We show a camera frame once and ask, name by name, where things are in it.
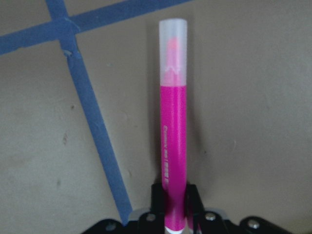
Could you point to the pink pen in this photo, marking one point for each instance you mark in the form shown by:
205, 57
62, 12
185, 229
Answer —
173, 105

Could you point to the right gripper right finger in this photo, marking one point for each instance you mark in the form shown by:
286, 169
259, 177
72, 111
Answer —
203, 220

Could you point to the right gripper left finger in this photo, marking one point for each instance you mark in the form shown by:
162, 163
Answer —
152, 221

